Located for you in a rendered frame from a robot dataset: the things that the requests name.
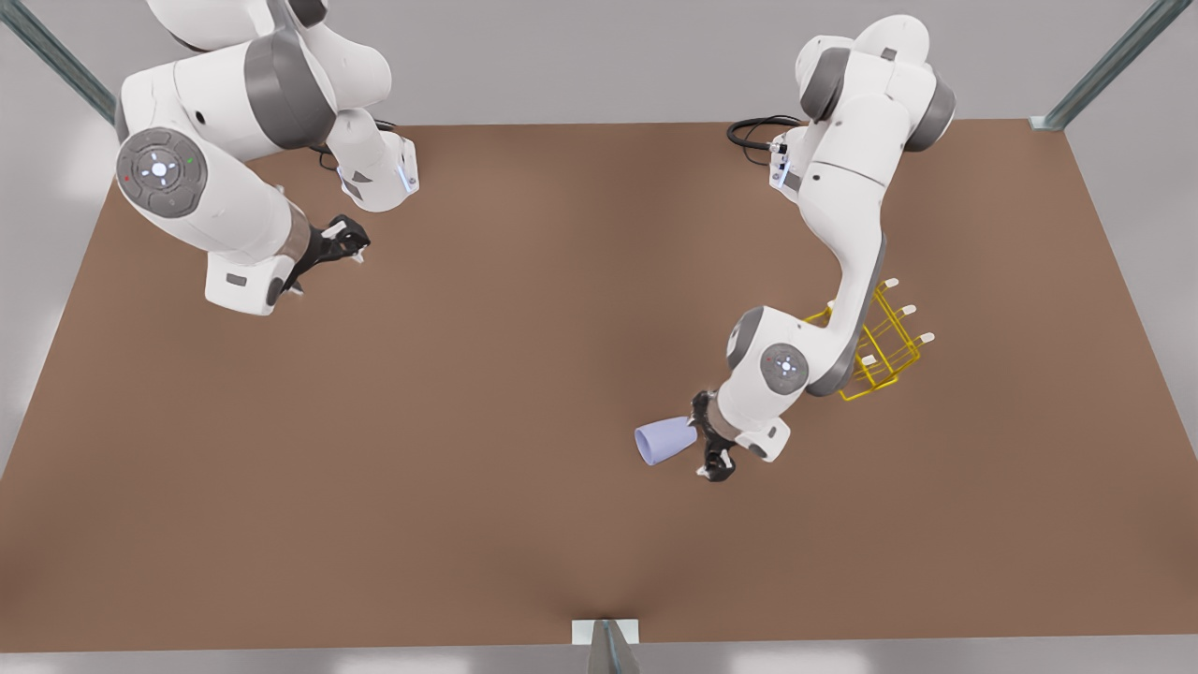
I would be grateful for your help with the pale lilac cup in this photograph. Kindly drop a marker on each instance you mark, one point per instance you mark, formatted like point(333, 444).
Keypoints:
point(664, 440)

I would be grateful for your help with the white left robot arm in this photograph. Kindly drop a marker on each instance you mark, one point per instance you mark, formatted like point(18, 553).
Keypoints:
point(847, 187)

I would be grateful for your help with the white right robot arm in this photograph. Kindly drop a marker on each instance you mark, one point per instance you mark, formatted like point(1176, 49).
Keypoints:
point(234, 103)

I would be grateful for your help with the silver frame post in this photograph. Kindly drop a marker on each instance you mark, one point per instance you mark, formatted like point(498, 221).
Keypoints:
point(606, 646)
point(1104, 65)
point(58, 58)

